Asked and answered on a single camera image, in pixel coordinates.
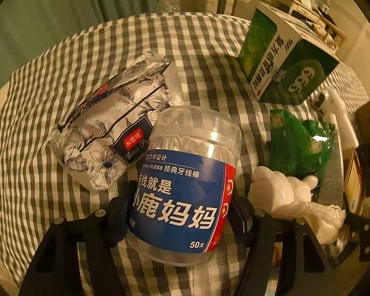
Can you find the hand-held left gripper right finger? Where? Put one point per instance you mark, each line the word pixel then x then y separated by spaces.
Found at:
pixel 243 219

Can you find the clear floss pick jar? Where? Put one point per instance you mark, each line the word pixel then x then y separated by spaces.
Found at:
pixel 178 203

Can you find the floral tissue pack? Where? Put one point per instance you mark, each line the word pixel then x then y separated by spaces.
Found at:
pixel 111 111

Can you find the clear glass bottle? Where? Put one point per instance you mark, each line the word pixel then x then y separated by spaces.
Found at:
pixel 169 3

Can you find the white spray bottle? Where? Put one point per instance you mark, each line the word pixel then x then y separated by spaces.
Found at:
pixel 339 114

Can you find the white glossy figurine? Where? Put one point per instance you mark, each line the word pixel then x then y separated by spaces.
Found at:
pixel 274 188

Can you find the yellow cardboard box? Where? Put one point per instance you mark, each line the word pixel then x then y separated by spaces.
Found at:
pixel 353 182

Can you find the checked bedsheet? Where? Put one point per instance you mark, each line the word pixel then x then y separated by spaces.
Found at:
pixel 89 52

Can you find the white cloth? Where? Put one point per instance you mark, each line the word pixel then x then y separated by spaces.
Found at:
pixel 314 214

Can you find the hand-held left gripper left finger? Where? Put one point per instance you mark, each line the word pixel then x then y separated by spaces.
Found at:
pixel 118 222

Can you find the green sachet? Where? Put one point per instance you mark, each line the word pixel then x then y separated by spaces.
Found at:
pixel 319 148
pixel 283 141

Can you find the green medicine box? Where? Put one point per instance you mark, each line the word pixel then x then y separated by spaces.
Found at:
pixel 265 52

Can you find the green curtain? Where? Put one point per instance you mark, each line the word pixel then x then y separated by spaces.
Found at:
pixel 64 9

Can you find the wooden dressing desk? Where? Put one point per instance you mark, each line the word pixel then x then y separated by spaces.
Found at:
pixel 314 15

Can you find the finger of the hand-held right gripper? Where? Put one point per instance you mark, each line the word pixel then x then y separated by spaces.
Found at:
pixel 365 234

